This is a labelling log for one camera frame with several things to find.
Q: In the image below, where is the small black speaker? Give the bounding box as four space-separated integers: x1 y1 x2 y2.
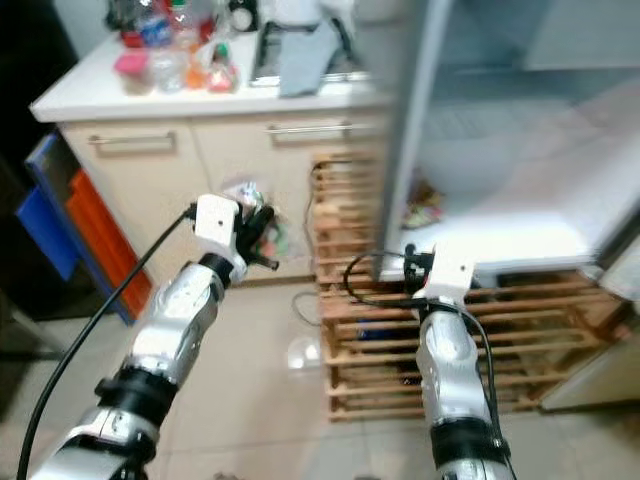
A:
227 0 259 34

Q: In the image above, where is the wooden slatted rack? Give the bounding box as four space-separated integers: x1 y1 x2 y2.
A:
309 154 623 422

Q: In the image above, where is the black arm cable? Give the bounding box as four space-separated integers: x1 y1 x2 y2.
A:
15 202 199 480
342 249 512 467

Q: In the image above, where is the small blue cutting board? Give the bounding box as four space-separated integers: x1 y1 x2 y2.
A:
16 184 77 282

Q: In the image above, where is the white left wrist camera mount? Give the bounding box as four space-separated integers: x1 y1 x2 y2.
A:
194 194 247 257

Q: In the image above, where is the thin white cable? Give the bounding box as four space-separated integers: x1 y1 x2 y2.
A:
294 199 327 327

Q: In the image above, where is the clear container pink lid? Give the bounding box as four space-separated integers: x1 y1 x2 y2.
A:
114 51 154 97

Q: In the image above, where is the cola bottle blue label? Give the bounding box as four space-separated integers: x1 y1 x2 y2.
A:
137 0 174 49

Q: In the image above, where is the white island counter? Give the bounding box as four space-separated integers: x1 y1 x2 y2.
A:
539 329 640 412

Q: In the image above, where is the grey cloth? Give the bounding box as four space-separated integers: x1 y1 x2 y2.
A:
277 21 342 100

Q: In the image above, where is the clear bottle green cap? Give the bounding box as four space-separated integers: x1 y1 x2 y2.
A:
169 0 204 52

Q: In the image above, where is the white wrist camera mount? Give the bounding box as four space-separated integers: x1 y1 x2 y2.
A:
422 249 477 305
194 194 247 257

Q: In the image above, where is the colourful snack packet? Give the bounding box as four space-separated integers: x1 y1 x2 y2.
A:
402 179 447 232

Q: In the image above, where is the steel kitchen sink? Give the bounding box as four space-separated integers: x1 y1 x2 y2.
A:
249 19 362 87

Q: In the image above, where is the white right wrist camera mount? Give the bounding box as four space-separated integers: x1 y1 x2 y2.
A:
422 249 477 305

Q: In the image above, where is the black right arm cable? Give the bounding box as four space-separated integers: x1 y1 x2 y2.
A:
342 249 512 467

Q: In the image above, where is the black round appliance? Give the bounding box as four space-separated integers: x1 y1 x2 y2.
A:
104 0 142 32

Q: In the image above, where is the orange cutting board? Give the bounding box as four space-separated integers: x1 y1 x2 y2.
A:
64 169 142 322

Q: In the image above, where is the large grey blue board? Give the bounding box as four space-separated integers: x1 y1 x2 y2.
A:
24 129 122 327

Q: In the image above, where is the metal cabinet handle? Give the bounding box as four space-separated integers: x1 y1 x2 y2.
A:
86 132 174 152
266 121 352 138

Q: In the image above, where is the orange juice bottle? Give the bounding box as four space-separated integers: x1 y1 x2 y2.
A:
183 44 210 92

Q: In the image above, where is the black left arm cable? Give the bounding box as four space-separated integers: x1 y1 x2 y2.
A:
15 202 199 480

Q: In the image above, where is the silver mini fridge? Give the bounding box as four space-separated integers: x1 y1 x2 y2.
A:
354 0 640 302

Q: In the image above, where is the red green sauce bottle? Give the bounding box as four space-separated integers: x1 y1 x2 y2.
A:
206 41 240 95

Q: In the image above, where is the cream kitchen cabinet white top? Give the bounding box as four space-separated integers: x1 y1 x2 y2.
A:
27 34 392 288

